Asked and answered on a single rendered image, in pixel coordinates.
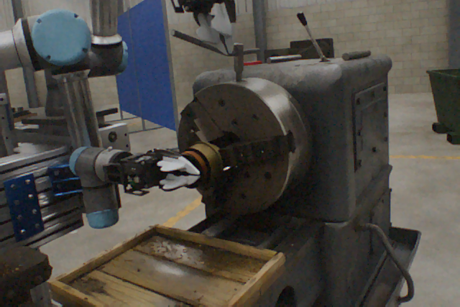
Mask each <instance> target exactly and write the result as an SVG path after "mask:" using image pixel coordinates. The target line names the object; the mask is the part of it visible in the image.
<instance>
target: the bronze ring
mask: <svg viewBox="0 0 460 307"><path fill-rule="evenodd" d="M218 150H219V148H218V147H217V146H216V145H213V144H211V143H208V142H205V141H198V142H194V143H193V144H192V145H191V146H190V148H188V149H186V150H184V151H183V152H182V153H181V154H180V155H182V157H184V158H186V159H187V161H189V162H190V163H191V164H192V165H193V166H194V167H195V168H196V169H198V170H199V171H200V178H199V179H198V180H196V181H195V182H193V183H191V184H189V185H186V186H185V187H186V188H189V189H194V188H198V187H200V186H204V185H206V184H207V183H212V182H214V181H216V180H218V179H219V178H220V177H221V174H223V170H224V163H223V160H222V159H221V156H220V154H219V152H218ZM174 171H178V173H180V174H181V175H184V174H186V173H188V172H187V171H180V170H178V169H177V170H174ZM188 174H190V173H188Z"/></svg>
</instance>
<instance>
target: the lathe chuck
mask: <svg viewBox="0 0 460 307"><path fill-rule="evenodd" d="M242 81H245V82H236V81H235V80H234V81H226V82H221V83H215V84H214V85H211V86H207V87H205V88H203V89H201V90H200V91H199V92H197V93H195V97H196V98H197V99H198V100H199V101H200V102H201V104H202V105H203V107H204V108H205V109H206V111H207V112H208V114H209V115H211V117H212V118H213V120H214V121H215V123H216V124H217V125H218V127H219V128H220V130H221V131H223V132H229V133H228V135H227V136H226V138H225V139H224V140H223V141H220V142H219V143H217V144H216V146H217V147H218V148H219V149H221V148H224V147H226V146H227V145H230V144H232V143H234V142H233V137H234V134H236V136H238V137H239V138H240V140H241V141H243V140H250V139H261V138H266V137H277V136H283V135H287V134H288V131H289V133H290V136H291V140H292V144H293V151H292V152H288V153H281V154H279V155H277V156H276V157H274V158H268V160H254V161H252V162H250V163H242V164H239V167H238V168H233V169H231V173H230V176H229V182H228V186H227V189H226V195H225V198H224V204H223V208H222V210H224V211H228V212H230V214H238V215H250V214H254V213H257V212H259V211H263V210H265V209H266V208H268V207H269V206H271V205H272V204H273V203H275V202H277V201H278V199H280V198H281V197H283V196H284V195H285V194H286V193H289V192H290V191H291V190H292V189H293V188H294V186H295V184H296V183H297V182H298V180H299V179H300V178H301V176H302V174H303V171H304V168H305V163H306V157H307V142H306V136H305V130H304V127H303V123H302V121H301V119H300V116H298V114H297V112H296V110H295V108H294V107H293V105H292V104H291V103H290V102H289V101H288V99H287V98H285V97H284V95H283V94H281V93H280V92H279V91H278V90H277V89H275V88H273V87H271V86H269V85H267V84H266V83H264V82H262V81H257V80H253V79H242ZM187 128H188V125H187V123H186V122H185V121H184V119H183V118H182V117H180V123H179V127H178V149H179V152H180V153H182V152H183V151H184V150H186V149H188V148H190V146H189V145H188V143H187V142H188V140H189V139H190V137H189V136H188V133H187V132H186V129H187ZM292 183H293V184H292ZM291 184H292V186H291V188H290V190H289V191H287V192H286V193H284V192H285V191H286V190H287V189H288V188H289V186H290V185H291Z"/></svg>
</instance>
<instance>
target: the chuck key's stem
mask: <svg viewBox="0 0 460 307"><path fill-rule="evenodd" d="M234 50H237V51H239V54H238V55H236V57H234V71H235V72H236V82H241V81H242V72H243V71H244V45H243V44H234Z"/></svg>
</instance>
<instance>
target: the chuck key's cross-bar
mask: <svg viewBox="0 0 460 307"><path fill-rule="evenodd" d="M170 34H171V36H173V37H176V38H178V39H181V40H184V41H186V42H189V43H192V44H194V45H197V46H200V47H203V48H206V49H207V50H212V51H214V52H217V53H219V54H222V55H225V56H226V57H236V55H238V54H239V51H237V50H234V51H232V53H229V54H228V55H227V54H225V53H223V52H221V51H220V50H219V49H217V48H216V46H214V45H211V44H209V43H206V42H204V41H201V40H198V38H196V37H192V36H190V35H187V34H185V33H183V32H180V31H177V30H175V29H172V30H171V31H170ZM258 52H260V49H259V48H254V49H247V50H244V55H246V54H252V53H258Z"/></svg>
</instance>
